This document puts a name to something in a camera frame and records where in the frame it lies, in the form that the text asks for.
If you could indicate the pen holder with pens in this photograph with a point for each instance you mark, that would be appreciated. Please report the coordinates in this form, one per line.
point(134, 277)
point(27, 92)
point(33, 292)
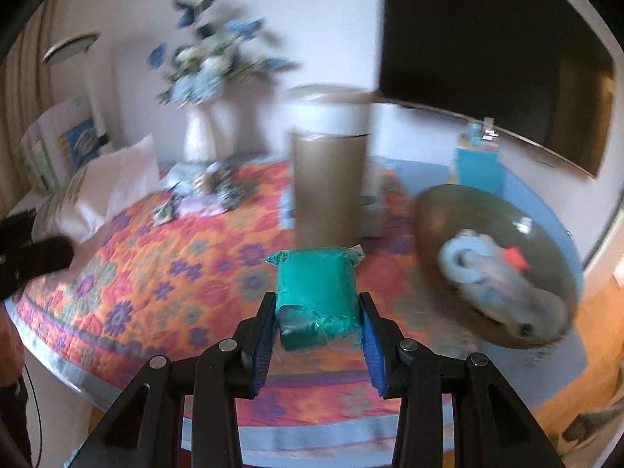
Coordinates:
point(480, 136)

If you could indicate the books stack at wall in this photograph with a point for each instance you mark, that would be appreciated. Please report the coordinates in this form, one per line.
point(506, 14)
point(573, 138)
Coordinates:
point(59, 142)

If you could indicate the blue patterned fabric bundle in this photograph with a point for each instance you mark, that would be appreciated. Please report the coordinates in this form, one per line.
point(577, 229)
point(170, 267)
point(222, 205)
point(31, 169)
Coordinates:
point(229, 192)

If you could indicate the black wall television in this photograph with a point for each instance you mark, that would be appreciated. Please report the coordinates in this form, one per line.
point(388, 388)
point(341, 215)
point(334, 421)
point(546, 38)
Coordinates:
point(535, 67)

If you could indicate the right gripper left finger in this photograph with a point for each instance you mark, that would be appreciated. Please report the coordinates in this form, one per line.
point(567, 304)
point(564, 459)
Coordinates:
point(144, 425)

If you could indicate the green soft package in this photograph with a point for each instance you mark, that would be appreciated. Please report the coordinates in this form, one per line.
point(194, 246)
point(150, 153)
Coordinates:
point(316, 298)

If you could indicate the gold cylindrical canister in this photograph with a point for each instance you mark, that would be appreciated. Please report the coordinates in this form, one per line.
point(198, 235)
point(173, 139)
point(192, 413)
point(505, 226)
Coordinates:
point(330, 126)

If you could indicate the white fluffy plush toy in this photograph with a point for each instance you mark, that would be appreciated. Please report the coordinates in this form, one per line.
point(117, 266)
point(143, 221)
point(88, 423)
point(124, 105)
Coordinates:
point(474, 263)

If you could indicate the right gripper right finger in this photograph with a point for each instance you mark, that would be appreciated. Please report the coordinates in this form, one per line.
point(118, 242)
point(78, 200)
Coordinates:
point(492, 425)

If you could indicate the white floor lamp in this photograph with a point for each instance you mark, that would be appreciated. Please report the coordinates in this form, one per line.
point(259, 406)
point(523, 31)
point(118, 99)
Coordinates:
point(80, 44)

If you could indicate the light blue folded cloth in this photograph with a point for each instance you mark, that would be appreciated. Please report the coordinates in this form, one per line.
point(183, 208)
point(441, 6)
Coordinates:
point(181, 178)

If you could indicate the lilac patterned cloth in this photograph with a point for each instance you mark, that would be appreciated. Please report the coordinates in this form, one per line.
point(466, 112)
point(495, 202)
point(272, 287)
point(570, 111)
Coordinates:
point(199, 206)

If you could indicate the blue white artificial flowers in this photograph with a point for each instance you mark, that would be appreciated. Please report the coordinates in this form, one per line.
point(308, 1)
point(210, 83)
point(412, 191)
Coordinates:
point(216, 56)

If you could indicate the coral red pouch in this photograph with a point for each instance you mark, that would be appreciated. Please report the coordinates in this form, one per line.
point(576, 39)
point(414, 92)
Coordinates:
point(515, 258)

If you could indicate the white pillow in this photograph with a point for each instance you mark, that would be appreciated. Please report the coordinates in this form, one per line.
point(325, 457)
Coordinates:
point(99, 191)

